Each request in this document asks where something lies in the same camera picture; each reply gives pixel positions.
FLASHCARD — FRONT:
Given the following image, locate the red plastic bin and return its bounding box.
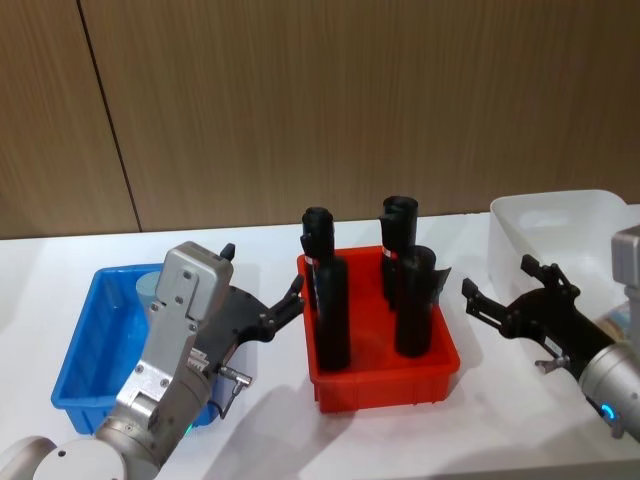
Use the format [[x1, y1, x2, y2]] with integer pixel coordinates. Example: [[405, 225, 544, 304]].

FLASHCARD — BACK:
[[296, 245, 462, 416]]

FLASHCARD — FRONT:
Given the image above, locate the plain black cylinder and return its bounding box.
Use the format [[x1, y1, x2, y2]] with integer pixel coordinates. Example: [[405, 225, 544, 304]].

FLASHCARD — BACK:
[[393, 245, 452, 358], [313, 257, 352, 374]]

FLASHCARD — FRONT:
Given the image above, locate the right gripper silver cable plug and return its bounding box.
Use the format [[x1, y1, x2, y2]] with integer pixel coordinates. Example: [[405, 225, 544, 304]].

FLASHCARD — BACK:
[[534, 355, 572, 376]]

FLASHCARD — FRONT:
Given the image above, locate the left gripper dark cable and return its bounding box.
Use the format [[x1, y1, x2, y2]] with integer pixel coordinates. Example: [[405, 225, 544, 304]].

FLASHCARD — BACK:
[[207, 366, 257, 422]]

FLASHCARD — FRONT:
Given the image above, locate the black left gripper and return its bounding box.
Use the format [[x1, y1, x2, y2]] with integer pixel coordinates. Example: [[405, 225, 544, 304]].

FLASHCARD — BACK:
[[192, 242, 307, 379]]

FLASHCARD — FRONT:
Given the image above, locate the white translucent plastic bin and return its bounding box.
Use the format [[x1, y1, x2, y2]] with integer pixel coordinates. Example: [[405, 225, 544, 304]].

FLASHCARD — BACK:
[[489, 188, 640, 342]]

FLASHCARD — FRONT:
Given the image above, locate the blue plastic bin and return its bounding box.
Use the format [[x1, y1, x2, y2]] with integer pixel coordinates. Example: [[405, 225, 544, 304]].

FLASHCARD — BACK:
[[51, 263, 242, 435]]

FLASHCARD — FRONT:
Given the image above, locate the black cylinder with red label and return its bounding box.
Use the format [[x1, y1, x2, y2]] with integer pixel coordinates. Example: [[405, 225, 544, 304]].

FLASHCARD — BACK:
[[380, 195, 421, 304], [299, 205, 336, 312]]

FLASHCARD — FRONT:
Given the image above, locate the pale item in white bin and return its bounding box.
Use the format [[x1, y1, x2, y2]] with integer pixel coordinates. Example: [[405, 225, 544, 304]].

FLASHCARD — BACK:
[[598, 303, 632, 342]]

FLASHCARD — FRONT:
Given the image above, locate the grey cylinder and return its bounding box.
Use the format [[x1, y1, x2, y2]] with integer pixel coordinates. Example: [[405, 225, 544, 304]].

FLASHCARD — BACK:
[[134, 272, 164, 322]]

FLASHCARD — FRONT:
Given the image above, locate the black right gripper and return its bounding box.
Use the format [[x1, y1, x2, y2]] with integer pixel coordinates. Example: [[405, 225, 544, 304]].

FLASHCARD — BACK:
[[461, 253, 615, 385]]

